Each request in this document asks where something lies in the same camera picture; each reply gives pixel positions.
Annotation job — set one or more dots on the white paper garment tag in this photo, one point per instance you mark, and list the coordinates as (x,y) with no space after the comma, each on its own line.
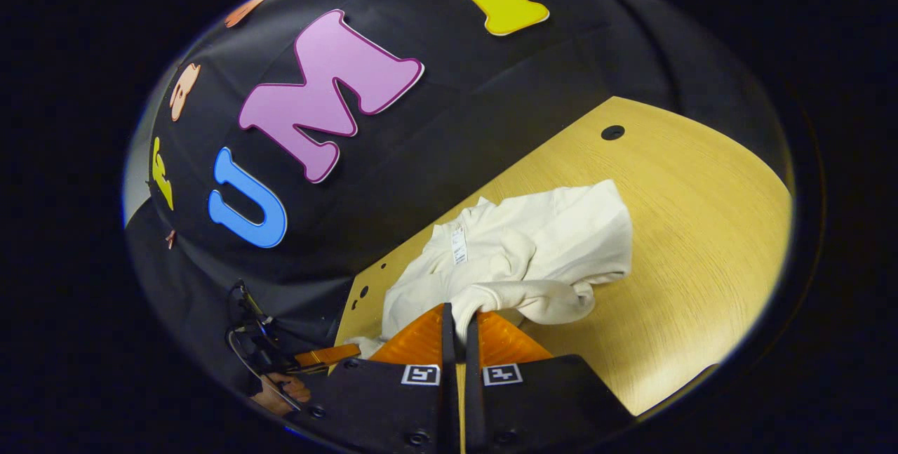
(459,245)

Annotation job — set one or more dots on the copper cloth clip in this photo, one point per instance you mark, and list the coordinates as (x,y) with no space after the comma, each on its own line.
(170,238)

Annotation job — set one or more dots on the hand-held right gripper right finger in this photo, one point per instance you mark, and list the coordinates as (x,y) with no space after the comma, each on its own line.
(473,405)

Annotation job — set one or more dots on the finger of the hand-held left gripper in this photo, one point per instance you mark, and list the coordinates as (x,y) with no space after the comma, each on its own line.
(326,356)

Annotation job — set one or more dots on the black backdrop cloth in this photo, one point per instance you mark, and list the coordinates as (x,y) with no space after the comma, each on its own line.
(456,124)

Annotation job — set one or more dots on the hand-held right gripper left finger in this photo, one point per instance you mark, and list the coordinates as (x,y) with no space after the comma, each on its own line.
(449,405)

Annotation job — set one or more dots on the white sweatshirt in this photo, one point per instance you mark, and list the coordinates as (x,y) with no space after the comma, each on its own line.
(547,243)

